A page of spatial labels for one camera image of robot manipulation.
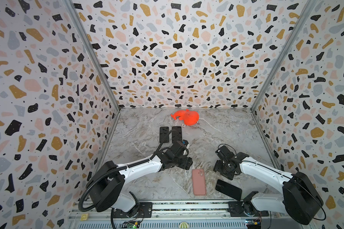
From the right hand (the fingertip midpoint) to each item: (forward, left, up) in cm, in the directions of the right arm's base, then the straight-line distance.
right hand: (215, 169), depth 85 cm
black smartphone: (+27, +33, +1) cm, 43 cm away
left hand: (+3, +16, +7) cm, 17 cm away
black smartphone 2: (-10, -7, -4) cm, 13 cm away
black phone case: (+23, +24, +1) cm, 33 cm away
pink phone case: (-5, +10, -4) cm, 11 cm away
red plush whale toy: (+38, +14, +3) cm, 41 cm away
